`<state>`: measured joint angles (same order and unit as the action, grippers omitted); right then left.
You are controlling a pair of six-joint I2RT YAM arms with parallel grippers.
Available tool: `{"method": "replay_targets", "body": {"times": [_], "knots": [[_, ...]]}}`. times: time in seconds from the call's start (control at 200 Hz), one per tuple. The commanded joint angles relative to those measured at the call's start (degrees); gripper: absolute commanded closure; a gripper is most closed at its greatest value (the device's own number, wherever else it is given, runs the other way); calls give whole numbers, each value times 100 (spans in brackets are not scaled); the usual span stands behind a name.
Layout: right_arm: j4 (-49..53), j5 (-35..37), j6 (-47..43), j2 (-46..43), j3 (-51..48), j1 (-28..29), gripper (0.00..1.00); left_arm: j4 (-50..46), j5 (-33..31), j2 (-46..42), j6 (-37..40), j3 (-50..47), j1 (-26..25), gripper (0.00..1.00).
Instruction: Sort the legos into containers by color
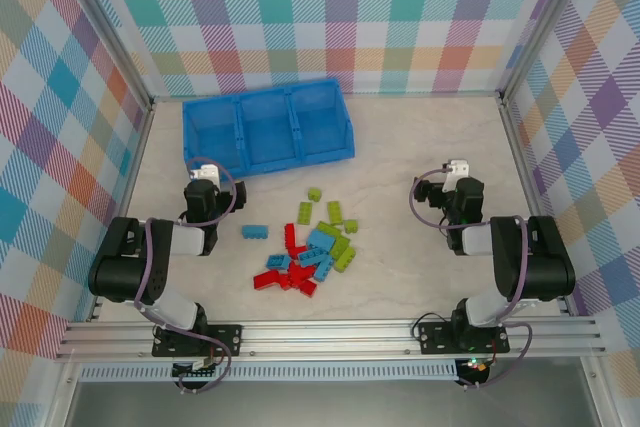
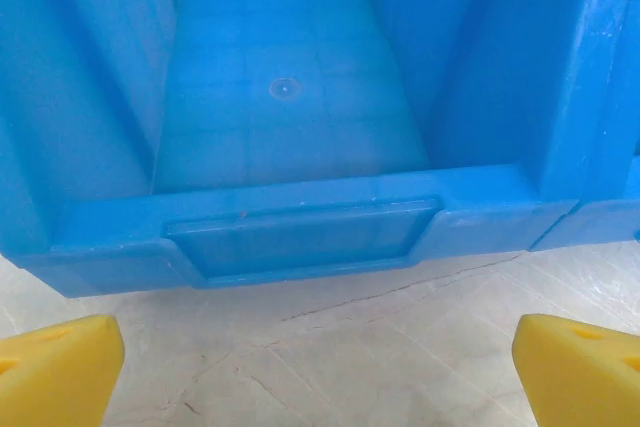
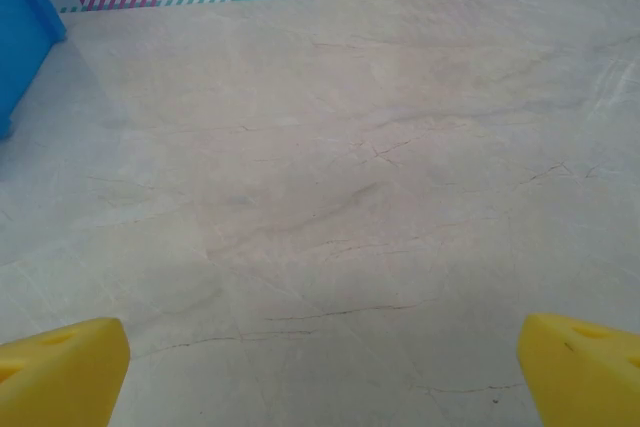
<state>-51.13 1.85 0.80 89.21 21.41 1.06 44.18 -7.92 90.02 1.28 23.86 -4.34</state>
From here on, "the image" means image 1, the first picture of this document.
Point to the small green lego brick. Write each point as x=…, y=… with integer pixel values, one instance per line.
x=351, y=226
x=314, y=194

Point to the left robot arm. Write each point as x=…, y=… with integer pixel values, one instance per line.
x=125, y=267

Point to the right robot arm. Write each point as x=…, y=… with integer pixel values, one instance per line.
x=530, y=267

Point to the blue three-compartment bin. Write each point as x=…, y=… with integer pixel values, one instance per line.
x=265, y=147

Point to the small circuit board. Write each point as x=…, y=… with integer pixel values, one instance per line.
x=474, y=365
x=197, y=367

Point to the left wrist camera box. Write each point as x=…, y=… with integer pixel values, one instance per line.
x=206, y=172

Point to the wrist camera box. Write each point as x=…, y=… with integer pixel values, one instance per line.
x=206, y=172
x=457, y=167

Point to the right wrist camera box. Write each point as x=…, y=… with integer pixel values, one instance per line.
x=457, y=167

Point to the aluminium frame rail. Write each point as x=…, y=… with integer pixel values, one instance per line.
x=325, y=95
x=527, y=172
x=127, y=182

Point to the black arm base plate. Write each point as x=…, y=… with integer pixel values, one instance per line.
x=227, y=339
x=435, y=337

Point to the wide aluminium mounting rail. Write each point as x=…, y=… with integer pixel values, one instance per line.
x=325, y=334

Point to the aluminium frame post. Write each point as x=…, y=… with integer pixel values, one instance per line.
x=535, y=32
x=117, y=32

